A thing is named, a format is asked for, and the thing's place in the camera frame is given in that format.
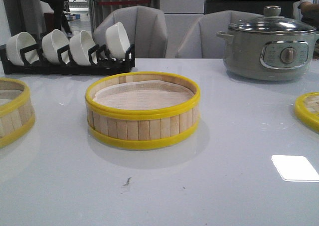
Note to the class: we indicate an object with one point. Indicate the grey chair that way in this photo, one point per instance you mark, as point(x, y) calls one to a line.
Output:
point(145, 26)
point(201, 40)

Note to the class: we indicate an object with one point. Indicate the bamboo steamer basket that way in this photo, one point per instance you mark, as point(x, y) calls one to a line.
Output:
point(17, 114)
point(142, 129)

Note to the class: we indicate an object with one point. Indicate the white cabinet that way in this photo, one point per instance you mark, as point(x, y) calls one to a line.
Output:
point(179, 15)

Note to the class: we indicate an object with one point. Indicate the red belt barrier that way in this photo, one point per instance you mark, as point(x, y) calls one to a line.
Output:
point(127, 2)

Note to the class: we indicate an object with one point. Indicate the glass pot lid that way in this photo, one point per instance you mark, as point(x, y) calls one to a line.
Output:
point(272, 22)

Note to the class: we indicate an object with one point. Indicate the standing person in black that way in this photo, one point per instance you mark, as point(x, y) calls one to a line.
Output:
point(59, 19)

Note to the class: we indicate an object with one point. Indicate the seated person at right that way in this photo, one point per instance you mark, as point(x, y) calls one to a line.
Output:
point(310, 12)

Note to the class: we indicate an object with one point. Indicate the dark counter sideboard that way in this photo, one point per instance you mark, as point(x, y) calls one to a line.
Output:
point(254, 6)

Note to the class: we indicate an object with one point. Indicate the right grey chair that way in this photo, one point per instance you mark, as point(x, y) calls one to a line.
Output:
point(201, 40)

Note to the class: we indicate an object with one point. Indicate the white bowl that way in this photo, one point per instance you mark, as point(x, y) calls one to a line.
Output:
point(51, 43)
point(117, 40)
point(15, 44)
point(79, 46)

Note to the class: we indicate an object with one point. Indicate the bamboo steamer lid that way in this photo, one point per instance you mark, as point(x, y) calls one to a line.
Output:
point(307, 110)

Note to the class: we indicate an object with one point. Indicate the black dish rack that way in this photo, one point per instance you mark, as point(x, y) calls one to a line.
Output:
point(100, 62)

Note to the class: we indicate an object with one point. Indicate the grey electric cooking pot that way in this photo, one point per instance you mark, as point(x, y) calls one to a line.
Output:
point(270, 57)

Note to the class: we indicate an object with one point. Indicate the left grey chair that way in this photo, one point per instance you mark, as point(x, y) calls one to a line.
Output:
point(145, 26)

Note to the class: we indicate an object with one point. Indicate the white steamer liner cloth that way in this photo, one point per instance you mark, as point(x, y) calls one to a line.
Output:
point(143, 95)

